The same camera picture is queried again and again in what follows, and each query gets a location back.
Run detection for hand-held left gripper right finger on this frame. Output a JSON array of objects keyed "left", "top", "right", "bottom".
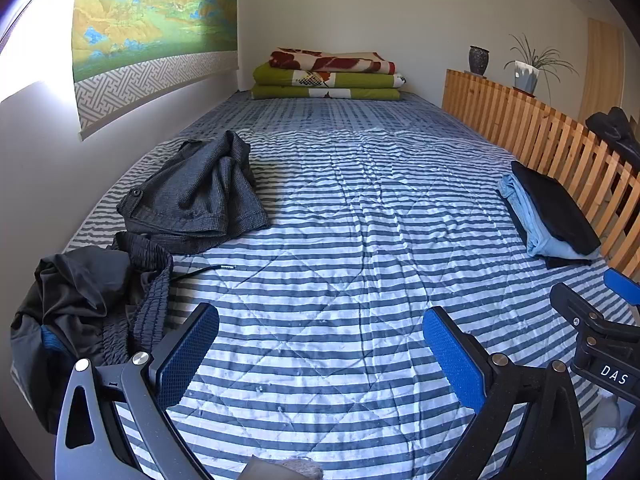
[{"left": 422, "top": 306, "right": 587, "bottom": 480}]

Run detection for striped bed quilt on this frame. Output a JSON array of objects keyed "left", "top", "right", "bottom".
[{"left": 10, "top": 92, "right": 640, "bottom": 480}]

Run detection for landscape wall scroll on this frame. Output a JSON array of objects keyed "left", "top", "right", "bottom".
[{"left": 72, "top": 0, "right": 240, "bottom": 138}]

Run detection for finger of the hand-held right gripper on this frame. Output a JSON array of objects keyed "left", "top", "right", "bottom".
[
  {"left": 550, "top": 282, "right": 621, "bottom": 332},
  {"left": 603, "top": 268, "right": 640, "bottom": 307}
]

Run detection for person's right hand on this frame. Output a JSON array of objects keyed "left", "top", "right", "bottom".
[{"left": 589, "top": 392, "right": 632, "bottom": 451}]

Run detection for dark grey pants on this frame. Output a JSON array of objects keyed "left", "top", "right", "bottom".
[{"left": 10, "top": 230, "right": 236, "bottom": 436}]

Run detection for potted plant in white pot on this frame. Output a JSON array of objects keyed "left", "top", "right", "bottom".
[{"left": 502, "top": 32, "right": 581, "bottom": 97}]

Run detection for grey knit jacket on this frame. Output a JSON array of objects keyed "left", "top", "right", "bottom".
[{"left": 116, "top": 130, "right": 271, "bottom": 256}]

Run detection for wooden door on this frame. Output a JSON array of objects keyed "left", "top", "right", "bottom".
[{"left": 585, "top": 17, "right": 626, "bottom": 123}]

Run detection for dark ceramic vase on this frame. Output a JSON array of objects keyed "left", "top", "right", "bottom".
[{"left": 468, "top": 45, "right": 490, "bottom": 77}]

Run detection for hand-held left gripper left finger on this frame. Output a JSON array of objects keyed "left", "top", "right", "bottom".
[{"left": 54, "top": 302, "right": 221, "bottom": 480}]

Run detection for thin black folded garment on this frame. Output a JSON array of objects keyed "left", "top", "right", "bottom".
[{"left": 507, "top": 200, "right": 596, "bottom": 271}]

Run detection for light blue folded garment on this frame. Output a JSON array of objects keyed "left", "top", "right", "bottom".
[{"left": 497, "top": 174, "right": 601, "bottom": 261}]

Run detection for wooden slatted bed rail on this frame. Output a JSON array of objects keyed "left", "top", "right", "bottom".
[{"left": 442, "top": 68, "right": 640, "bottom": 281}]

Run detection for green folded quilt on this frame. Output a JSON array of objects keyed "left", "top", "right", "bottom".
[{"left": 251, "top": 63, "right": 407, "bottom": 102}]

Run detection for red floral folded blanket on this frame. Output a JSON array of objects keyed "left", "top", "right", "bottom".
[{"left": 269, "top": 48, "right": 397, "bottom": 76}]

